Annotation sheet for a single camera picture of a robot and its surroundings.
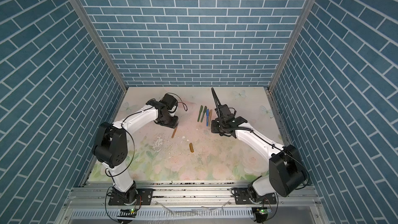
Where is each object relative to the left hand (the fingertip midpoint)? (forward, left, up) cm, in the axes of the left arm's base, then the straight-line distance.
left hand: (174, 124), depth 92 cm
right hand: (-4, -22, +5) cm, 23 cm away
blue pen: (+10, -20, -7) cm, 24 cm away
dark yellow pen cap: (-11, -10, -7) cm, 17 cm away
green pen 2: (+16, -19, -7) cm, 26 cm away
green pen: (+16, -16, -7) cm, 23 cm away
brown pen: (0, +1, -7) cm, 7 cm away
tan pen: (+10, -23, -7) cm, 26 cm away
